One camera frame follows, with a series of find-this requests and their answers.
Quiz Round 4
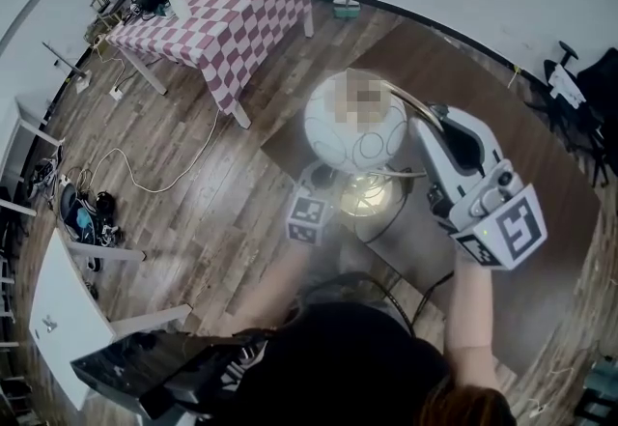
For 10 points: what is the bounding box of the black round device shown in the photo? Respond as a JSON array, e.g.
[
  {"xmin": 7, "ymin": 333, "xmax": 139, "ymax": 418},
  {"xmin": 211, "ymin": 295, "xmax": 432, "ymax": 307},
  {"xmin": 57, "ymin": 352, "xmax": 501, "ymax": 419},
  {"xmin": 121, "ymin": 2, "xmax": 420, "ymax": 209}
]
[{"xmin": 95, "ymin": 190, "xmax": 117, "ymax": 216}]

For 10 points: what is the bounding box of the teal chair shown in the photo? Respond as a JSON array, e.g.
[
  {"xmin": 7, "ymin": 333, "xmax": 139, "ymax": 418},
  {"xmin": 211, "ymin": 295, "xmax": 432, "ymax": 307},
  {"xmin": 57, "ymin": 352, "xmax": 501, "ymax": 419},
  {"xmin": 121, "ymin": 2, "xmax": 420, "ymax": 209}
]
[{"xmin": 573, "ymin": 355, "xmax": 618, "ymax": 421}]

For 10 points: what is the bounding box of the white vase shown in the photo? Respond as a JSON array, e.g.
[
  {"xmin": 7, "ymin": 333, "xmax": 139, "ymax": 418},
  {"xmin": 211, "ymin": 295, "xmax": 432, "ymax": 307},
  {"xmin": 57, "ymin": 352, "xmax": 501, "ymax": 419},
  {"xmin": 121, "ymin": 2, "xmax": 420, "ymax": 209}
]
[{"xmin": 165, "ymin": 0, "xmax": 193, "ymax": 21}]

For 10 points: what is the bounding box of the long white cable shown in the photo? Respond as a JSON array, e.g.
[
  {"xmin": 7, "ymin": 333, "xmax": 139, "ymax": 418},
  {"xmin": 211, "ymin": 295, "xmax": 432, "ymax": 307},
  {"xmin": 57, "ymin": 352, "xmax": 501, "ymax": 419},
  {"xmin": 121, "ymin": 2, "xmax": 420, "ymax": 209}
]
[{"xmin": 90, "ymin": 108, "xmax": 222, "ymax": 194}]

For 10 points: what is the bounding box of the black marbled box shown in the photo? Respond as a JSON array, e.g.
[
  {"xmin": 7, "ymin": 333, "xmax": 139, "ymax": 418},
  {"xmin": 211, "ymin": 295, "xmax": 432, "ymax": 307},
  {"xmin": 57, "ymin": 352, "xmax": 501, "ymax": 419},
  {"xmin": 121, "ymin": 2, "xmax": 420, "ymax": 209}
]
[{"xmin": 69, "ymin": 330, "xmax": 272, "ymax": 421}]

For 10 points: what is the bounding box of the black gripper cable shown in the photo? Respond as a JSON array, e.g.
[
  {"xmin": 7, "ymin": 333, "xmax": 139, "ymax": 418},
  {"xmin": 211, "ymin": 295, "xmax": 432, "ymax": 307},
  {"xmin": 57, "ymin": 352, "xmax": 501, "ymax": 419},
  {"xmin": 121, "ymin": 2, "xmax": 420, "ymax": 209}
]
[{"xmin": 297, "ymin": 270, "xmax": 456, "ymax": 336}]

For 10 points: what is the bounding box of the white square table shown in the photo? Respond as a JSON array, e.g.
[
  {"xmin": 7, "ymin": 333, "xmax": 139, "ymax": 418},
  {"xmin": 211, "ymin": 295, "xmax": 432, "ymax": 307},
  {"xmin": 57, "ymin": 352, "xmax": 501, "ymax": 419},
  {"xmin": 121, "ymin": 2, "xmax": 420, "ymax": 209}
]
[{"xmin": 27, "ymin": 227, "xmax": 194, "ymax": 412}]

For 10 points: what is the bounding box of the red white checkered tablecloth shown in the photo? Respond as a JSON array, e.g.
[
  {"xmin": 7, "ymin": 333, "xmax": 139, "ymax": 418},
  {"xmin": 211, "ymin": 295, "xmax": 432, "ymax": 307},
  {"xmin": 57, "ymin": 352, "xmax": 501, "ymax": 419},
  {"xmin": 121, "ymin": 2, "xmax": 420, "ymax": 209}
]
[{"xmin": 104, "ymin": 0, "xmax": 314, "ymax": 117}]

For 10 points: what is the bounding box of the person's right forearm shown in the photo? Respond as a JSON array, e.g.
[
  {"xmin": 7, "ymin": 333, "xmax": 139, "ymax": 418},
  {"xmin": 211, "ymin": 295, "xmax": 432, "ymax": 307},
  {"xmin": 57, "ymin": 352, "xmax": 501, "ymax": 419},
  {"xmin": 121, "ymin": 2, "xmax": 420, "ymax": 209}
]
[{"xmin": 440, "ymin": 253, "xmax": 502, "ymax": 397}]

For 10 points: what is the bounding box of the black office chair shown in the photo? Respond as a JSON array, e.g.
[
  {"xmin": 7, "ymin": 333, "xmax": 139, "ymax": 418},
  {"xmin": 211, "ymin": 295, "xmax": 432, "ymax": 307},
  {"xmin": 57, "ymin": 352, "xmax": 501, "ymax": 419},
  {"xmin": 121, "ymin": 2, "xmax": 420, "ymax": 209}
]
[{"xmin": 524, "ymin": 40, "xmax": 618, "ymax": 189}]

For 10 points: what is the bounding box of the white-legged table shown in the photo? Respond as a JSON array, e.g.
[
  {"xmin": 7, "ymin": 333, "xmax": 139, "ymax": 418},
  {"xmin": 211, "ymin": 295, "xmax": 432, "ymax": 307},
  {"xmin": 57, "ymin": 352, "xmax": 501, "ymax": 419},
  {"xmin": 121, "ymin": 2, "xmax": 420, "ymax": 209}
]
[{"xmin": 119, "ymin": 13, "xmax": 316, "ymax": 130}]

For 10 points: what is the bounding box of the person's black top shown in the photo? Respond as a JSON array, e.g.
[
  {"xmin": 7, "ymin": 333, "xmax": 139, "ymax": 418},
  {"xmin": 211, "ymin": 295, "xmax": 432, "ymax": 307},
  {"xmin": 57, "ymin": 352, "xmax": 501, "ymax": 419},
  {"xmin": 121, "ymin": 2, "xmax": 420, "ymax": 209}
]
[{"xmin": 230, "ymin": 299, "xmax": 458, "ymax": 426}]

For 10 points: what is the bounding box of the black lamp cable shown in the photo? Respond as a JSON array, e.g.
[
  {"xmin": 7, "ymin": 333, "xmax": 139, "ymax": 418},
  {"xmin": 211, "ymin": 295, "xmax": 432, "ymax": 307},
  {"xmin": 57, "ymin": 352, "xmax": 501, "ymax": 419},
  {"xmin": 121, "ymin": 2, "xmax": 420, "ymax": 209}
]
[{"xmin": 355, "ymin": 180, "xmax": 416, "ymax": 247}]

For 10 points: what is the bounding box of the black stand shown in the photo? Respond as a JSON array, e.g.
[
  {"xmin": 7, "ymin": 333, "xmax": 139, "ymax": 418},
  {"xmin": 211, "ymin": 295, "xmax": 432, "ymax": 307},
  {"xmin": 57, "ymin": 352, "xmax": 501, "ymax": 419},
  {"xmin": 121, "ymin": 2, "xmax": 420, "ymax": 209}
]
[{"xmin": 41, "ymin": 40, "xmax": 93, "ymax": 79}]

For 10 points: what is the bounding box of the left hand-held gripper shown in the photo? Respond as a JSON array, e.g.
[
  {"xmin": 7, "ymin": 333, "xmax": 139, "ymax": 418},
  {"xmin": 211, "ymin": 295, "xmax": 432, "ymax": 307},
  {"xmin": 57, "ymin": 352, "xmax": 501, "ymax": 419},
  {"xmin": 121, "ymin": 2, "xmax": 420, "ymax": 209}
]
[{"xmin": 286, "ymin": 159, "xmax": 340, "ymax": 247}]

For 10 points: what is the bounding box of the white frame furniture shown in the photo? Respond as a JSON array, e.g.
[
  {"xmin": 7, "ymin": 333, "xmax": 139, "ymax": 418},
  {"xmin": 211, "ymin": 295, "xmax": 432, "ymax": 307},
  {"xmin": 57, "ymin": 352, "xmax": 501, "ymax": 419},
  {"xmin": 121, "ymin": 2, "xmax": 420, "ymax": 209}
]
[{"xmin": 0, "ymin": 97, "xmax": 67, "ymax": 222}]

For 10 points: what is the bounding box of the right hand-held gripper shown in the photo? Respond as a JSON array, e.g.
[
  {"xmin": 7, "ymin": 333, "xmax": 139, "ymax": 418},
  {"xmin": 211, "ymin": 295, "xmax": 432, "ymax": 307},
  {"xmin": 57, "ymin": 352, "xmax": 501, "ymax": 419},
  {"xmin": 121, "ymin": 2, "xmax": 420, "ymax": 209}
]
[{"xmin": 408, "ymin": 106, "xmax": 549, "ymax": 271}]

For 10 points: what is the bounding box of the white globe table lamp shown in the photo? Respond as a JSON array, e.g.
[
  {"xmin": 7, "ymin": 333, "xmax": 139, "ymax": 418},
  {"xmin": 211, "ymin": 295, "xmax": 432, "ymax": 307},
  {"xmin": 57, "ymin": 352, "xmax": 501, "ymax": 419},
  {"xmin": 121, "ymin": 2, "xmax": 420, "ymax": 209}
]
[{"xmin": 302, "ymin": 68, "xmax": 445, "ymax": 220}]

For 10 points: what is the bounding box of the white cloth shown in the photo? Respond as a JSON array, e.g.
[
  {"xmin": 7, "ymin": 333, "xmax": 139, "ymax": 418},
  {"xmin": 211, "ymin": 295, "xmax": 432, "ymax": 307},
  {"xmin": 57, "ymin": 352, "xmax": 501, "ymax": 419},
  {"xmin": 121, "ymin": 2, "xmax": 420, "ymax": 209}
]
[{"xmin": 548, "ymin": 63, "xmax": 588, "ymax": 107}]

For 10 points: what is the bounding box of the person's left forearm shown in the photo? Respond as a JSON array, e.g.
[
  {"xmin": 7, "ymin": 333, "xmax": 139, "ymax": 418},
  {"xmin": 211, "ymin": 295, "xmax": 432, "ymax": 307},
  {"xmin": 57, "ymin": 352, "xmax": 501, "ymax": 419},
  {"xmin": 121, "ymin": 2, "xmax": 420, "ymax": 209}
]
[{"xmin": 230, "ymin": 243, "xmax": 318, "ymax": 336}]

